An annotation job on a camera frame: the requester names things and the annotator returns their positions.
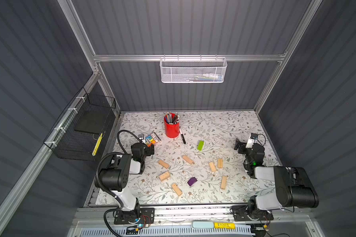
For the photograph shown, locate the colourful crayon box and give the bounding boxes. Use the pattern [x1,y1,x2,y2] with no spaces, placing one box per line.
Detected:
[144,132,161,147]

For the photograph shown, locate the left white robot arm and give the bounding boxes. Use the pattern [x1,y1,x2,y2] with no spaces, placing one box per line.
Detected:
[95,143,154,214]

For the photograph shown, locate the black marker pen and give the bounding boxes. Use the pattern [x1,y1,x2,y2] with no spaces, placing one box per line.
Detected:
[180,129,187,144]

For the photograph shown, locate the red pen cup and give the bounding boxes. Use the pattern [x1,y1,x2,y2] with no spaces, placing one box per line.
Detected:
[164,121,180,138]

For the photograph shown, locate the white wire basket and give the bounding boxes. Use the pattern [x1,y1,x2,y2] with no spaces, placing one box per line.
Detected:
[159,57,227,84]

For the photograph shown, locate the black wire basket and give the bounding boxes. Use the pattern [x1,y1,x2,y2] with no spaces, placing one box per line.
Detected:
[44,89,117,162]

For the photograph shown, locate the wood block bottom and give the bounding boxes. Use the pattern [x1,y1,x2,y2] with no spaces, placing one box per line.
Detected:
[171,183,183,197]

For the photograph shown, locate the green block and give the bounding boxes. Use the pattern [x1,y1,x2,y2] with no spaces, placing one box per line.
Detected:
[197,140,204,151]

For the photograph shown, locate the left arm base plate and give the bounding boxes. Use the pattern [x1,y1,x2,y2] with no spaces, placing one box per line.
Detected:
[114,208,155,225]

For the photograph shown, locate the pens in cup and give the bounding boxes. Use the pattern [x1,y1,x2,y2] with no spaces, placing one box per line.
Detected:
[164,112,179,125]

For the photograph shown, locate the yellow marker in basket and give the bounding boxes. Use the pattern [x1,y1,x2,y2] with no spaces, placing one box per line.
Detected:
[92,133,103,157]

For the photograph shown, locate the markers in white basket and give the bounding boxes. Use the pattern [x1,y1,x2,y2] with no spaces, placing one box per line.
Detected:
[185,74,223,83]

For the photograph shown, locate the wood block numbered 72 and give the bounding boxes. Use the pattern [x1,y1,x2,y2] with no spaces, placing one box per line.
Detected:
[158,160,170,169]

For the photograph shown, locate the ridged wood block right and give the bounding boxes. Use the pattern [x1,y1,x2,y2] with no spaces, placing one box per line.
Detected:
[217,158,223,168]

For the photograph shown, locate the ridged wood block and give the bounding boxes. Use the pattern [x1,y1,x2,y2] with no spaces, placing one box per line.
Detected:
[208,162,217,172]
[217,158,223,168]

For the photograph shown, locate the purple block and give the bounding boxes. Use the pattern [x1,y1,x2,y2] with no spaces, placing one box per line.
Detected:
[187,177,197,187]

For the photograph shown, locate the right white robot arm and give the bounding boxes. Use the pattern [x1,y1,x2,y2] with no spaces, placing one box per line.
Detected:
[233,138,319,219]

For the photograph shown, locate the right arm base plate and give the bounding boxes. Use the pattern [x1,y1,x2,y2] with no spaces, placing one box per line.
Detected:
[230,205,274,222]

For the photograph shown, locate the black corrugated cable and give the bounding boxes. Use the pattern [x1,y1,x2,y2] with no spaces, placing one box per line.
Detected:
[94,129,143,237]

